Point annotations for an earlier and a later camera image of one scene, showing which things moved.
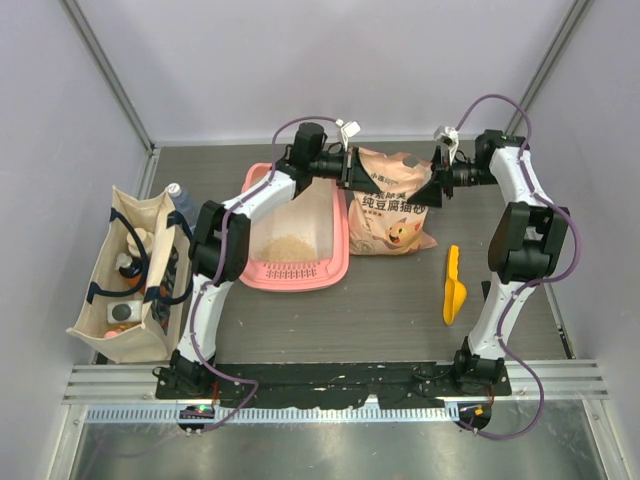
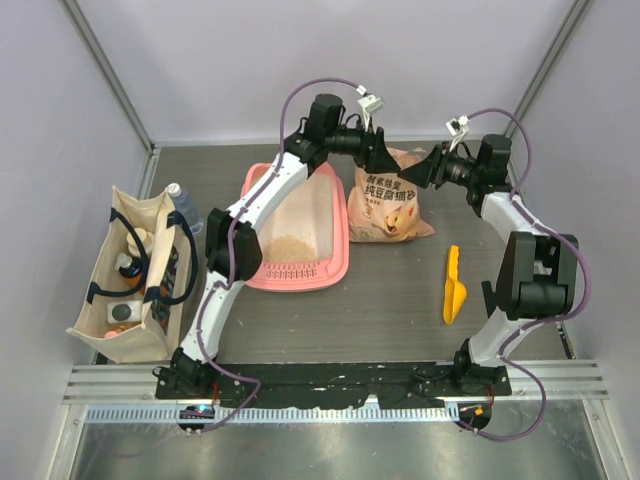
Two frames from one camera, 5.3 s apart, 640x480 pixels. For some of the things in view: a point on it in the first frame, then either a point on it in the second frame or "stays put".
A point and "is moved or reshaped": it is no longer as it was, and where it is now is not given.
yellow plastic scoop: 455,292 stays put
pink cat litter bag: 386,223 is moved or reshaped
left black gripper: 353,174 -> 373,156
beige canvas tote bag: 140,282 stays put
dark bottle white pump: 128,266 stays put
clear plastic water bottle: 183,204 stays put
